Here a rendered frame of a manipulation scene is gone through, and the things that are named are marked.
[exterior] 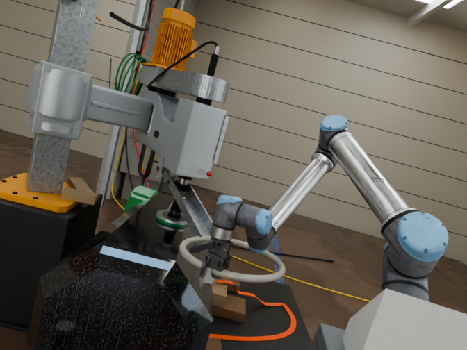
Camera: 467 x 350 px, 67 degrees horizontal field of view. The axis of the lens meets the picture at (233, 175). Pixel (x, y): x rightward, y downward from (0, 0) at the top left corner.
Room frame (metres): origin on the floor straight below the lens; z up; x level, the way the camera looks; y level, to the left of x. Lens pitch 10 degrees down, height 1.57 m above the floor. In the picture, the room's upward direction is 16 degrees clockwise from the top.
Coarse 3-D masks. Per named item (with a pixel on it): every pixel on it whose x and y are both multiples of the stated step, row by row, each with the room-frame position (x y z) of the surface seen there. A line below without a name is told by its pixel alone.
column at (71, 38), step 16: (64, 0) 2.06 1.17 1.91; (80, 0) 2.11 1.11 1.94; (96, 0) 2.15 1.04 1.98; (64, 16) 2.07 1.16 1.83; (64, 32) 2.08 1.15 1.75; (80, 32) 2.12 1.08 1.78; (64, 48) 2.09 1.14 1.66; (80, 48) 2.13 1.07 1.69; (64, 64) 2.10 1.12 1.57; (80, 64) 2.14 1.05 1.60; (48, 144) 2.09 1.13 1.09; (64, 144) 2.14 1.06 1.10; (32, 160) 2.07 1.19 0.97; (48, 160) 2.10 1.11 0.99; (64, 160) 2.15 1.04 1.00; (32, 176) 2.06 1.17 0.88; (48, 176) 2.11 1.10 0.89; (64, 176) 2.16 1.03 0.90; (48, 192) 2.12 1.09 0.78
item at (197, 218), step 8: (168, 176) 2.10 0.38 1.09; (168, 184) 2.08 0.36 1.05; (176, 192) 1.97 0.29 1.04; (192, 192) 2.04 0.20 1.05; (176, 200) 1.95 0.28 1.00; (184, 200) 1.99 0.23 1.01; (192, 200) 2.02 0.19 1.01; (184, 208) 1.86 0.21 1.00; (192, 208) 1.95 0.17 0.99; (200, 208) 1.94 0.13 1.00; (184, 216) 1.84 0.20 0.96; (192, 216) 1.87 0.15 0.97; (200, 216) 1.91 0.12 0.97; (208, 216) 1.86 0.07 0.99; (192, 224) 1.75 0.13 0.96; (200, 224) 1.83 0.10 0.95; (208, 224) 1.83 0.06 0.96; (192, 232) 1.74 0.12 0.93; (200, 232) 1.69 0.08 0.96; (208, 232) 1.80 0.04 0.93
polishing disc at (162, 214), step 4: (160, 212) 2.05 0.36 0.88; (164, 212) 2.07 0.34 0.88; (168, 212) 2.09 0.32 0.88; (160, 216) 1.99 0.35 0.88; (164, 216) 2.01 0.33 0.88; (168, 216) 2.03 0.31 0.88; (164, 220) 1.96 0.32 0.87; (168, 220) 1.96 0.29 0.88; (172, 220) 1.97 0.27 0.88; (176, 220) 1.99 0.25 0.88; (180, 220) 2.01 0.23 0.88; (184, 220) 2.03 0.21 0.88; (180, 224) 1.97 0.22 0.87; (184, 224) 1.99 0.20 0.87
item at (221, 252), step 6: (216, 240) 1.29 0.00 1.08; (222, 240) 1.30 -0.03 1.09; (216, 246) 1.31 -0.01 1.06; (222, 246) 1.30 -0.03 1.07; (228, 246) 1.29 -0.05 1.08; (210, 252) 1.30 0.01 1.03; (216, 252) 1.31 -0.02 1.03; (222, 252) 1.29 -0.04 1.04; (228, 252) 1.30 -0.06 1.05; (210, 258) 1.29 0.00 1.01; (216, 258) 1.28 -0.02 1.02; (222, 258) 1.27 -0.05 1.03; (228, 258) 1.30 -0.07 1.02; (210, 264) 1.30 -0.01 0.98; (216, 264) 1.29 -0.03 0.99; (222, 264) 1.27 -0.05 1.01; (228, 264) 1.32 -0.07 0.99
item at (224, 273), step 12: (192, 240) 1.62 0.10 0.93; (204, 240) 1.69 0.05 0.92; (180, 252) 1.45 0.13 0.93; (264, 252) 1.68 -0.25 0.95; (192, 264) 1.35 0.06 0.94; (276, 264) 1.59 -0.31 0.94; (228, 276) 1.29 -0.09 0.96; (240, 276) 1.30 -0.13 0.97; (252, 276) 1.31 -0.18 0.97; (264, 276) 1.34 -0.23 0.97; (276, 276) 1.38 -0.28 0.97
